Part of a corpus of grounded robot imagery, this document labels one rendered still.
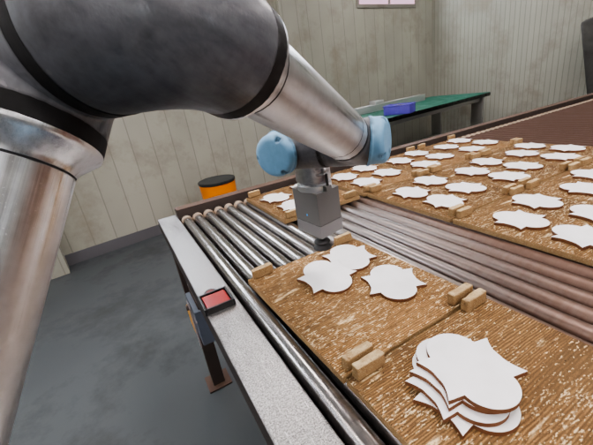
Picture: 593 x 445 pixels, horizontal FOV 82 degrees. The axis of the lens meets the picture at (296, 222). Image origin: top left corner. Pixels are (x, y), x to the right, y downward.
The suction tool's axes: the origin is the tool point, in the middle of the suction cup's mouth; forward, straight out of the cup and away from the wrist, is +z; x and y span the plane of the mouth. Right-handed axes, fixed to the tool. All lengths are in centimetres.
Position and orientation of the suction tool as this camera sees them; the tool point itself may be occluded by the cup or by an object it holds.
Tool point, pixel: (322, 246)
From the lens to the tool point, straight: 80.9
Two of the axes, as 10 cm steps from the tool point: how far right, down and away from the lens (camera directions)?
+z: 1.5, 9.0, 4.1
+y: -6.0, -2.5, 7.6
